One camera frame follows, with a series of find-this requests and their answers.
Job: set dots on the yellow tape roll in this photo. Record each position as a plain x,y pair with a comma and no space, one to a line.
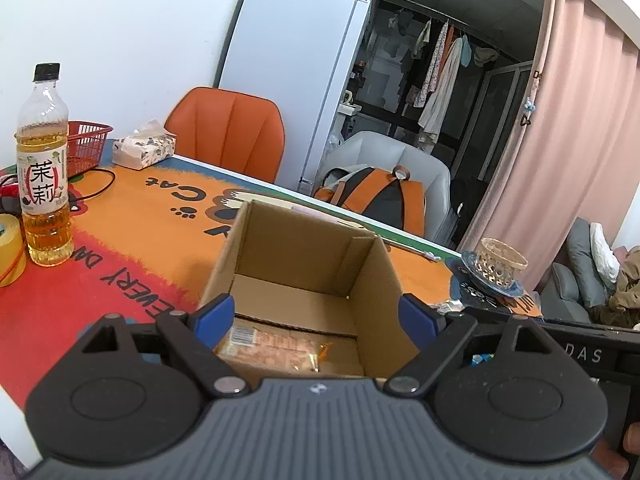
10,250

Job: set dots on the grey sofa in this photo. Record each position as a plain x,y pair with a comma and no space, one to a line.
565,280

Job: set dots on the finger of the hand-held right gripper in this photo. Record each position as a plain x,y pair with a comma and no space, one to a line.
500,315

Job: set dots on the olive cloth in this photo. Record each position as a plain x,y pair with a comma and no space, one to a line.
627,290

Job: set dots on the orange and black backpack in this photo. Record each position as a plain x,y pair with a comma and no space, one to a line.
375,200

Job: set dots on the black bag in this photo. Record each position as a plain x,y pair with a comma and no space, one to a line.
467,205

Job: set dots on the cat printed table mat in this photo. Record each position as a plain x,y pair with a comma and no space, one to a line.
125,220

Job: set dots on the red plastic basket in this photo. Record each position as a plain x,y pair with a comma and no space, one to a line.
87,147

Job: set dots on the woven bamboo basket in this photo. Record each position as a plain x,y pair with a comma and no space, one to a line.
500,265

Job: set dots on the white pillow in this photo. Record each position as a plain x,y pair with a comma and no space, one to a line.
602,255

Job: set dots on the long orange snack packet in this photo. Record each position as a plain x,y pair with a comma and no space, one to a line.
280,347

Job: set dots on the light grey chair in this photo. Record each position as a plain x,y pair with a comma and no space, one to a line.
400,150

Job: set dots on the hanging floral garment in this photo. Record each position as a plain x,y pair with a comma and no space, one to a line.
435,60

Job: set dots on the orange chair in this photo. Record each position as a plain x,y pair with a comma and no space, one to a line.
225,130

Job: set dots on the white cracker packet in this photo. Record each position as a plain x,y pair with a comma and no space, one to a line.
445,305

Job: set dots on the white refrigerator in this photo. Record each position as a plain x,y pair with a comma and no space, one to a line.
290,60

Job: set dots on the hanging white garment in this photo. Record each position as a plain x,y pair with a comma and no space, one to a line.
442,95

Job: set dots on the blue green snack packet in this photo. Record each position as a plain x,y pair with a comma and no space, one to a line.
480,358

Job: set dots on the pink curtain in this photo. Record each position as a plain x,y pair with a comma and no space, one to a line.
575,135

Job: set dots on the cardboard box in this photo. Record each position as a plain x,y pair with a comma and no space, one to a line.
300,245

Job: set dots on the patterned tissue box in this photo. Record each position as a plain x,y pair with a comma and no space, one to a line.
145,152

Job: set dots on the person's right hand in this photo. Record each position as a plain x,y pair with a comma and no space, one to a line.
620,452

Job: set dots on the blue plate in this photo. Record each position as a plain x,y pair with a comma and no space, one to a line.
467,266

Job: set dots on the tea bottle with black cap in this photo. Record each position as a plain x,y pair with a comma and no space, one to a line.
42,185

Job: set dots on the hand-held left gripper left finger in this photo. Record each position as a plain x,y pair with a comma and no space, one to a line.
216,312

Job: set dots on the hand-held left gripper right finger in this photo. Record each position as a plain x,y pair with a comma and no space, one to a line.
416,316

